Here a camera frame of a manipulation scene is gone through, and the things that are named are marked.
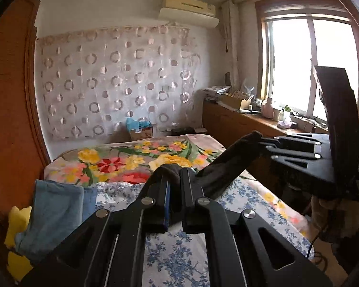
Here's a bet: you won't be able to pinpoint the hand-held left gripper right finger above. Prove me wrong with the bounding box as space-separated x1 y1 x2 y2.
181 167 333 287

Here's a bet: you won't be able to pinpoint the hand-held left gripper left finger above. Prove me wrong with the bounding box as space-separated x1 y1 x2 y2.
27 167 172 287

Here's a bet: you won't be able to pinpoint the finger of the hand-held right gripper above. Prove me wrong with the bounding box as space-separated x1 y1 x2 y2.
260 136 322 154
268 152 322 168

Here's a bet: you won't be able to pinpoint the black pants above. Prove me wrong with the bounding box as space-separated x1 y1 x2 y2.
151 130 265 201

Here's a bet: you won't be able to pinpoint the pink bottle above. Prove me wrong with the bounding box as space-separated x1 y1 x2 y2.
262 97 275 118

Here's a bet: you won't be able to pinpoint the blue floral blanket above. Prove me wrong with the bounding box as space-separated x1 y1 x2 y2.
94 175 312 287

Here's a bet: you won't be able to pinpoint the long wooden cabinet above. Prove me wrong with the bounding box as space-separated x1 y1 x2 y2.
202 100 330 186

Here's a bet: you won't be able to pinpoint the colourful floral bedsheet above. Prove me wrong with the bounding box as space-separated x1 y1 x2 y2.
44 133 309 237

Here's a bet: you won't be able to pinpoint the open cardboard box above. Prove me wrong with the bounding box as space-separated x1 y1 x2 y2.
219 93 254 110

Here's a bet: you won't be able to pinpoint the window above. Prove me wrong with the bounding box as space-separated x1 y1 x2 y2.
255 1 359 124

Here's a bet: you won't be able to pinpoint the small cardboard box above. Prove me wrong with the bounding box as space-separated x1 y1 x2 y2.
129 127 154 141

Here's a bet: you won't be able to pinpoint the blue cloth in box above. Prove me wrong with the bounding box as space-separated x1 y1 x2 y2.
126 117 152 130

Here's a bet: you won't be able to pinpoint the stack of papers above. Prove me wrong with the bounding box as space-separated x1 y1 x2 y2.
203 85 232 103

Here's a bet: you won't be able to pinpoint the light blue folded jeans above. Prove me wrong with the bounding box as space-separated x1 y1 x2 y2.
15 179 85 264

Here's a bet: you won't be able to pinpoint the white window drape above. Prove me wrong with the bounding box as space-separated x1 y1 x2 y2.
221 0 243 89

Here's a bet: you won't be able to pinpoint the circle-patterned sheer curtain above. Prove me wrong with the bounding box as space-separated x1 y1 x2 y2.
37 25 203 142

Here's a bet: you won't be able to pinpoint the yellow cloth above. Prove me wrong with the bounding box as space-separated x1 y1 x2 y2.
4 206 34 284

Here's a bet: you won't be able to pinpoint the beige air conditioner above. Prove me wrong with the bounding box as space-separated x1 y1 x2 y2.
158 0 220 29

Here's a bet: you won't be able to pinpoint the brown wooden wardrobe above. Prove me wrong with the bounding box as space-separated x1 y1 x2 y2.
0 0 52 225

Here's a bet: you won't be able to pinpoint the black cable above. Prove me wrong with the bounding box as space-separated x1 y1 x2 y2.
308 223 330 262

